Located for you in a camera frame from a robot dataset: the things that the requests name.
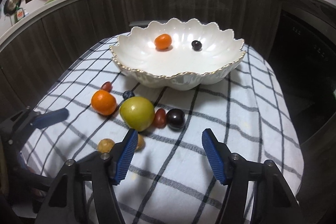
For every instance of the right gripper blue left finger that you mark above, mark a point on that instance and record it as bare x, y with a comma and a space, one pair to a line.
65, 201

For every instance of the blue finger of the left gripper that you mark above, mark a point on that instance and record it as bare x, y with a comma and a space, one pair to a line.
42, 121

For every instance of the dark purple plum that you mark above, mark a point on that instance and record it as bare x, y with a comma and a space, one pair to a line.
196, 45

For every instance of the white checkered table cloth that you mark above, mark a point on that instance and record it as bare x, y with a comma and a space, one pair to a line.
170, 179

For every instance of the orange mandarin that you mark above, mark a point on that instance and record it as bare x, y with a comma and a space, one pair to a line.
163, 41
103, 102

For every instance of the blueberry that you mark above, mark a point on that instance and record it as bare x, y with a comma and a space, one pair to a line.
128, 94

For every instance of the built-in black dishwasher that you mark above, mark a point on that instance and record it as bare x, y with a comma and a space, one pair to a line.
303, 60

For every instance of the white scalloped ceramic bowl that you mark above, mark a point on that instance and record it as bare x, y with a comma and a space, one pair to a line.
179, 66

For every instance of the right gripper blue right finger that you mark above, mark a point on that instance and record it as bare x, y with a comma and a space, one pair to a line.
273, 201

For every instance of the red cherry tomato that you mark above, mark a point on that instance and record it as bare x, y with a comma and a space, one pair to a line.
107, 86
160, 118

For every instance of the green apple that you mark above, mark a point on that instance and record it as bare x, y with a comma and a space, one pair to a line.
137, 112

